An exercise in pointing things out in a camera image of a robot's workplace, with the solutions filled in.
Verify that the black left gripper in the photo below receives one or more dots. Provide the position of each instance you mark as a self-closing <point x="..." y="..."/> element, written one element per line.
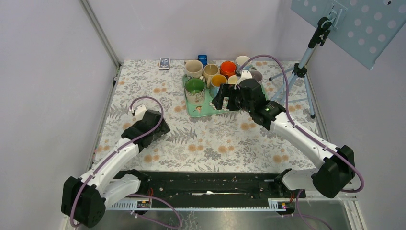
<point x="162" y="130"/>

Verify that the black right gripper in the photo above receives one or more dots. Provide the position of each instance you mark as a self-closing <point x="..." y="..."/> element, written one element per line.
<point x="226" y="91"/>

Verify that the blue butterfly mug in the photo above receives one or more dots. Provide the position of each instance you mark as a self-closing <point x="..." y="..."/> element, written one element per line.
<point x="215" y="83"/>

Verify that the cream yellow mug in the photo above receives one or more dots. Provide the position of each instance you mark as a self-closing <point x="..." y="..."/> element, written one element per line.
<point x="233" y="79"/>

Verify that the orange mug with black handle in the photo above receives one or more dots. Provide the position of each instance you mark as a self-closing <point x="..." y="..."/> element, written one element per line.
<point x="228" y="69"/>

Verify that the round beige glazed mug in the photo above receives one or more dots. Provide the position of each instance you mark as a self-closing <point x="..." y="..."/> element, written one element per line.
<point x="209" y="71"/>

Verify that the beige cartoon print mug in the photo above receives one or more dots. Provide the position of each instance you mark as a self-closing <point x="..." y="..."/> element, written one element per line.
<point x="195" y="90"/>

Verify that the light blue faceted mug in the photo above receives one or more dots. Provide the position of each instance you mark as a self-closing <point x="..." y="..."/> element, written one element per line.
<point x="243" y="64"/>

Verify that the lilac mug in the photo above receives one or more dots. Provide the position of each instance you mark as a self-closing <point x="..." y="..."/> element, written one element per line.
<point x="257" y="76"/>

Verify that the beige seahorse print mug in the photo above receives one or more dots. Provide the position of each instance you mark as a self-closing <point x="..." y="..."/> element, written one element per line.
<point x="193" y="69"/>

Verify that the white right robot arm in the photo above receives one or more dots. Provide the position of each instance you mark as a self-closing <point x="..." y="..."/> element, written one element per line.
<point x="333" y="166"/>

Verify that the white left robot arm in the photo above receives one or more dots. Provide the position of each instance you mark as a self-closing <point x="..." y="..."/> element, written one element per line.
<point x="85" y="199"/>

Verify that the green floral bird tray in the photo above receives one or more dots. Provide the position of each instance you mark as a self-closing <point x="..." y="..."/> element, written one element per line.
<point x="207" y="108"/>

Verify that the blue toy car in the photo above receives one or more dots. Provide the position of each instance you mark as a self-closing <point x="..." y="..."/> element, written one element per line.
<point x="203" y="59"/>

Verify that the floral tablecloth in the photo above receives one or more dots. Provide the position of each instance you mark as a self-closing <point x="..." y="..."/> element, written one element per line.
<point x="229" y="142"/>

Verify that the playing card box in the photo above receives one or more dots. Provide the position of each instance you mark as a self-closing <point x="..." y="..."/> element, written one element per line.
<point x="164" y="63"/>

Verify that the light blue tripod stand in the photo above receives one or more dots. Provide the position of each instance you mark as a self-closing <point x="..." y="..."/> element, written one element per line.
<point x="299" y="70"/>

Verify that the blue dotted panel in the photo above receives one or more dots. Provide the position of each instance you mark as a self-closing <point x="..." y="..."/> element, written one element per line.
<point x="362" y="28"/>

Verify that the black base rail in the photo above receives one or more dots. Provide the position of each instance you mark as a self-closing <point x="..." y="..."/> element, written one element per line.
<point x="213" y="185"/>

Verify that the white slotted cable duct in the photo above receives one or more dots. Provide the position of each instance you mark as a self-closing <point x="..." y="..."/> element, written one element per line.
<point x="230" y="203"/>

